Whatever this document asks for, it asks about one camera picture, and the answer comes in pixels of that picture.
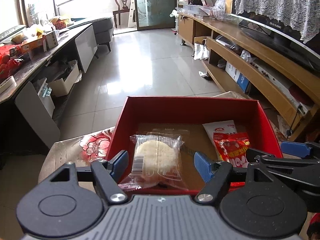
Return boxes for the glass sliding door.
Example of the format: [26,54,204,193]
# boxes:
[135,0,177,30]

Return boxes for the blue white box on shelf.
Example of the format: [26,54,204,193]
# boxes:
[225,62,251,94]

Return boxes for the red white snack packet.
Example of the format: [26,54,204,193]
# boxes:
[203,120,251,168]

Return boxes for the white lace cover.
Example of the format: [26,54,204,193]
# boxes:
[234,0,319,43]

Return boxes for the red snack bags on table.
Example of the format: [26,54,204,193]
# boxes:
[0,44,23,80]

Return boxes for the curved television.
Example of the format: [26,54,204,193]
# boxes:
[231,0,319,75]

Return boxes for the clear rice cake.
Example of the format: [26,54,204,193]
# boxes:
[119,133,187,191]

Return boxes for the wooden tv cabinet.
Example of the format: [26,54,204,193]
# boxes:
[178,14,319,141]

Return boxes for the dark long side table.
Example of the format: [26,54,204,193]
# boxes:
[1,24,98,154]

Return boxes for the cardboard box under table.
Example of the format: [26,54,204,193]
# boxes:
[48,60,82,97]

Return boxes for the wooden chair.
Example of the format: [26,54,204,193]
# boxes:
[113,0,130,28]

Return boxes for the white box on table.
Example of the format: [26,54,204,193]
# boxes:
[45,30,59,49]

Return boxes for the grey sofa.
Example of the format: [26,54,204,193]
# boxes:
[68,17,114,51]

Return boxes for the white plastic bag on floor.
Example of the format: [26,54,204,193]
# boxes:
[193,43,209,60]

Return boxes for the red cardboard box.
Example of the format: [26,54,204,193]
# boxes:
[106,96,283,196]

